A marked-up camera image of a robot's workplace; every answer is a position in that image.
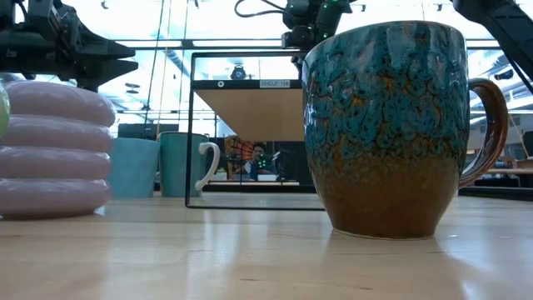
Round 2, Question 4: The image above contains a ribbed lilac mug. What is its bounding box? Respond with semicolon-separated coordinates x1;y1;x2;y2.
0;80;117;221

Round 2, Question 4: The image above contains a green mug with white handle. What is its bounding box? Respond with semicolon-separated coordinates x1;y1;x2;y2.
0;82;11;141

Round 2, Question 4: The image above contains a wooden shelf with black frame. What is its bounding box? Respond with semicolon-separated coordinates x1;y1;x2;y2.
184;50;326;212

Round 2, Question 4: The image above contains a blue mug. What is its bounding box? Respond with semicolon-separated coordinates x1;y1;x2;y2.
107;137;162;199

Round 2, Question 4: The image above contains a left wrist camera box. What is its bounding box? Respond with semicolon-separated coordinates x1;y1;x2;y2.
25;0;64;31

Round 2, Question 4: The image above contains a teal mug with white handle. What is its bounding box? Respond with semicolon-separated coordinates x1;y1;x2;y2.
157;131;222;198

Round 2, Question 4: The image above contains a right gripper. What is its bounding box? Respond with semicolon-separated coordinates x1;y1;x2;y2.
281;0;353;81

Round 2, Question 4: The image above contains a black looping arm cable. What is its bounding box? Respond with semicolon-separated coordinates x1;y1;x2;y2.
234;0;292;20

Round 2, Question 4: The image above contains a teal and brown glazed mug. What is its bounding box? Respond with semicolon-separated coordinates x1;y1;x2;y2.
301;19;510;242

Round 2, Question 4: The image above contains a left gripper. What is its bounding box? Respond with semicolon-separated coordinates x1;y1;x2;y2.
0;19;140;93

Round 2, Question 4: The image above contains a person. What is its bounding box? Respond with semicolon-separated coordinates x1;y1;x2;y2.
243;142;278;181

